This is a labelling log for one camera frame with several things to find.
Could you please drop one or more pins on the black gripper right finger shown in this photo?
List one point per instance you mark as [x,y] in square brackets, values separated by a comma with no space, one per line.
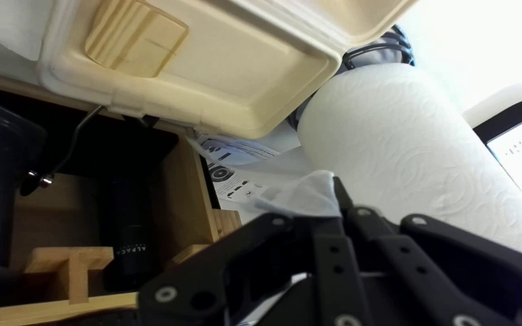
[426,273]

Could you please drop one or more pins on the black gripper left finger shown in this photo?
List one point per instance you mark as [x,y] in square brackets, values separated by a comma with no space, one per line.
[226,282]

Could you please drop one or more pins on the white paper towel roll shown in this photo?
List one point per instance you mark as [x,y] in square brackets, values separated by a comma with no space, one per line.
[393,142]

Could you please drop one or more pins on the wooden coffee station box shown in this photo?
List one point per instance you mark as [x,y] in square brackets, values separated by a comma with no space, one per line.
[56,245]

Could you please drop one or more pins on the cream plastic divided tray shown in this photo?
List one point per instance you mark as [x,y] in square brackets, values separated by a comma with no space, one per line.
[232,68]

